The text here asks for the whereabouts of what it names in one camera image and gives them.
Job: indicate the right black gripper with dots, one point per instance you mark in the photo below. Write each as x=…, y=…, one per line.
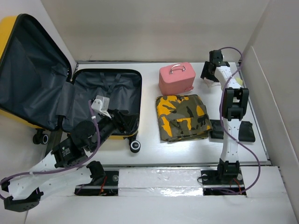
x=205, y=73

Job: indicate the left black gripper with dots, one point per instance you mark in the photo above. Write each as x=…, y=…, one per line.
x=124, y=121

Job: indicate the clear plastic bag red label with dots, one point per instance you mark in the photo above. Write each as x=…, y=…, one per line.
x=211, y=83

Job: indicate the pale yellow-green mug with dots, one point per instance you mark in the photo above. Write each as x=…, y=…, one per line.
x=239, y=81

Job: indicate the pink cosmetic case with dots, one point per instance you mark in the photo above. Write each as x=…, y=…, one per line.
x=177, y=78

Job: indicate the camouflage garment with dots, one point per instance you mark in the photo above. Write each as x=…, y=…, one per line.
x=182, y=117

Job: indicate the black pouch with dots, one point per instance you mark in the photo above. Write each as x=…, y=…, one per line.
x=246, y=132

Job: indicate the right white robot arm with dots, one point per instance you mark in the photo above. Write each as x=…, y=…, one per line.
x=233, y=107

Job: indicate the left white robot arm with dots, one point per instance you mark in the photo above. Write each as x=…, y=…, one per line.
x=68, y=163

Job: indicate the yellow hard-shell suitcase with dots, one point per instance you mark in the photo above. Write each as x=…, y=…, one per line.
x=38, y=87

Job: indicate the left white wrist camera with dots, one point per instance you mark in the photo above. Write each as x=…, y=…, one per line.
x=100, y=105

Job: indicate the metal rail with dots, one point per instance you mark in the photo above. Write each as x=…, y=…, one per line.
x=159, y=165

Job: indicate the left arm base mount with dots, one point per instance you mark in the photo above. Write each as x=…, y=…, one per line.
x=103, y=183

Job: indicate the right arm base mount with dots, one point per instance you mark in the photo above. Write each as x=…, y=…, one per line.
x=225, y=180

